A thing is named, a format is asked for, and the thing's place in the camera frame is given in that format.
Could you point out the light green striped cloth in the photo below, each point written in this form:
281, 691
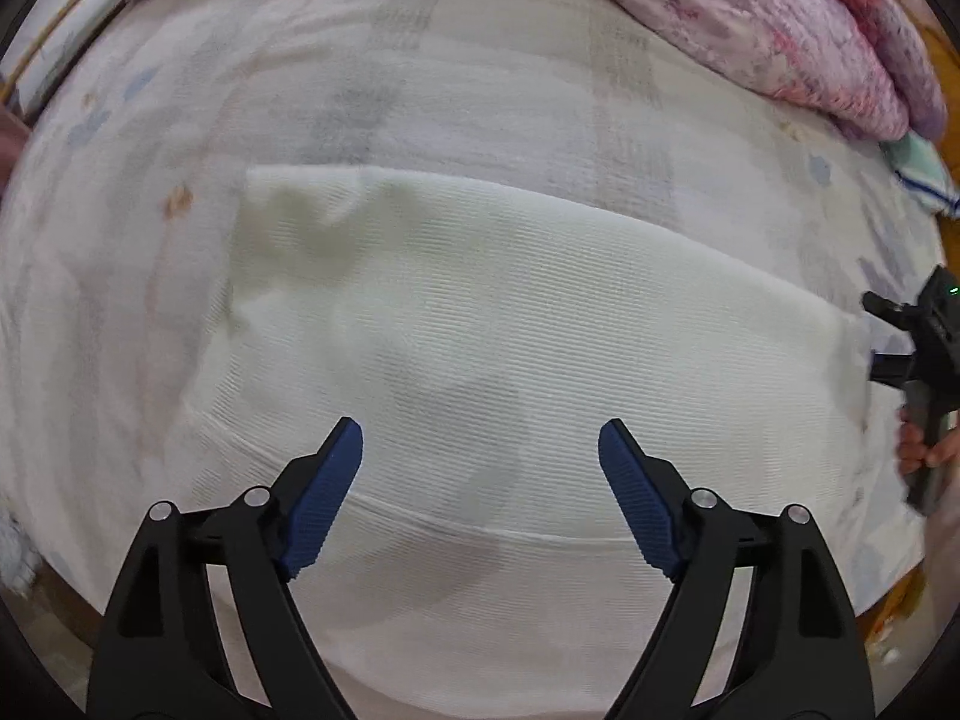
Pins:
924, 169

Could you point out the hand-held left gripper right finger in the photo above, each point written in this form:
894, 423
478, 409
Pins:
641, 510

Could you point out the person's right hand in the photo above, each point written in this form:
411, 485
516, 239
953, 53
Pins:
913, 450

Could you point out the pile of crumpled clothes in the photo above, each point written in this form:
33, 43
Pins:
15, 551

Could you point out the pink floral quilt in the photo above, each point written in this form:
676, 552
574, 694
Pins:
750, 15

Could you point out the white plush printed blanket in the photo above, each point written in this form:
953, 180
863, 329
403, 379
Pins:
465, 75

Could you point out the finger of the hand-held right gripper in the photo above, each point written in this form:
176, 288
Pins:
891, 369
885, 307

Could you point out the white knit sweater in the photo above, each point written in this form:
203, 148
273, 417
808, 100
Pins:
525, 352

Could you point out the curved wooden rail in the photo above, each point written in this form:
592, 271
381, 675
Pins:
75, 6

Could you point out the dark red cloth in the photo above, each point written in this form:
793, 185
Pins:
9, 139

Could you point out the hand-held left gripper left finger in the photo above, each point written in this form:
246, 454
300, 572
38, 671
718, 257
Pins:
322, 510

